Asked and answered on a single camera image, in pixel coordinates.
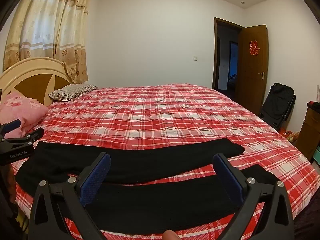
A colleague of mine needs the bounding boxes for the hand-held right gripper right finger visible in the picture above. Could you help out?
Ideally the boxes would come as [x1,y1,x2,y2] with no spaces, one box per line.
[212,153,295,240]

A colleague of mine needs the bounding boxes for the brown wooden door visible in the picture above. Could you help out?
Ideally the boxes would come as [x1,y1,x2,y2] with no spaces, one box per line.
[235,25,269,117]

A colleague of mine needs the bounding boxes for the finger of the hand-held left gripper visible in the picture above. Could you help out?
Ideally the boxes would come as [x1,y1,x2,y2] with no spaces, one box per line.
[0,119,22,138]
[4,127,45,147]

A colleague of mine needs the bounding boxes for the striped pillow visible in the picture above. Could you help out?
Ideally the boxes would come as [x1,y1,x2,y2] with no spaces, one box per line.
[49,84,98,102]

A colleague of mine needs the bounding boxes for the person's left forearm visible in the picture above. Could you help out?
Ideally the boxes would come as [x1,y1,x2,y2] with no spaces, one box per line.
[0,164,17,210]

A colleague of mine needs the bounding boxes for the black pants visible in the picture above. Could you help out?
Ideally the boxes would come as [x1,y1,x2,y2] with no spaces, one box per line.
[15,138,281,233]

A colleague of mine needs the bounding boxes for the beige floral curtain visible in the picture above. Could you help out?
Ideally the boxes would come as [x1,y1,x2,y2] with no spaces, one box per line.
[2,0,94,84]

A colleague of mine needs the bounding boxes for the brown wooden cabinet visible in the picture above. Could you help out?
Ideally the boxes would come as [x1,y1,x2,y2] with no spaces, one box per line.
[295,101,320,162]

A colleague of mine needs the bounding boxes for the red plaid bed sheet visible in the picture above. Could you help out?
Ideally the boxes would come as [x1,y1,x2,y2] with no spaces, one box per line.
[11,84,320,240]

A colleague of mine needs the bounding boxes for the red paper door decoration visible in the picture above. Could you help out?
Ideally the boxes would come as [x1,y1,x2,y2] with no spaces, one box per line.
[249,40,259,56]

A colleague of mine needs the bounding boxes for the person's right hand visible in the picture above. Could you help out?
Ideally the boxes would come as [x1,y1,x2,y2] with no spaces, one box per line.
[162,229,179,240]

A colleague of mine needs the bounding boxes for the cream wooden headboard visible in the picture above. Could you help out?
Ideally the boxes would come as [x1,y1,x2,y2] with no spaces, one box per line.
[0,57,75,107]

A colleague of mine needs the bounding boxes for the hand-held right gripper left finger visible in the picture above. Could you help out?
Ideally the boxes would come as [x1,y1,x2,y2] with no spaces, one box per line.
[28,152,111,240]

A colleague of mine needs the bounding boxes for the dark wooden door frame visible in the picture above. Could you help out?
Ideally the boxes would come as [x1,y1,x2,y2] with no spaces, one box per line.
[212,17,247,98]

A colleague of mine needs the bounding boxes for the black folding chair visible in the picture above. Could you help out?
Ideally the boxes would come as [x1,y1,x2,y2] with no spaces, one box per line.
[259,82,296,132]

